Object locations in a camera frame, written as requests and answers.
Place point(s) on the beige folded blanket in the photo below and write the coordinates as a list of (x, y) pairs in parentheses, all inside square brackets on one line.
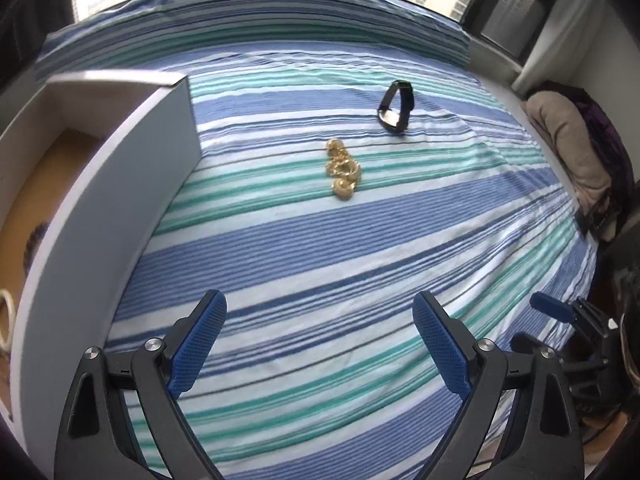
[(565, 130)]

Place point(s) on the grey cardboard box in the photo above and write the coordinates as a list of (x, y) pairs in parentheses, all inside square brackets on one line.
[(125, 185)]

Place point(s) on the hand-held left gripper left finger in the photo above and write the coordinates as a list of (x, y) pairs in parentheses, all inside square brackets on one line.
[(200, 340)]

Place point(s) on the dark curtain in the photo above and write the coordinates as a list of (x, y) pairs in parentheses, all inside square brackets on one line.
[(30, 10)]

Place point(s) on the pale jade bangle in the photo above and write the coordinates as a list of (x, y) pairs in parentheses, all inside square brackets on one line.
[(10, 312)]

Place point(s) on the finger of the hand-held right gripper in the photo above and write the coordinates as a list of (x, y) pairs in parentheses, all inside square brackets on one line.
[(550, 305), (525, 341)]

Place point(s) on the blue green striped bedsheet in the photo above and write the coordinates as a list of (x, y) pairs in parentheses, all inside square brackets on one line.
[(350, 260)]

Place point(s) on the black wristwatch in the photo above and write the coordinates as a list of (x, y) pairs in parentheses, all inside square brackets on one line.
[(391, 122)]

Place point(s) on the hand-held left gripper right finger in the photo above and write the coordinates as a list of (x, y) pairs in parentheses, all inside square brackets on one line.
[(440, 340)]

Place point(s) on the purple cloth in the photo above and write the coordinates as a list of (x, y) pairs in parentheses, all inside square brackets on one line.
[(617, 160)]

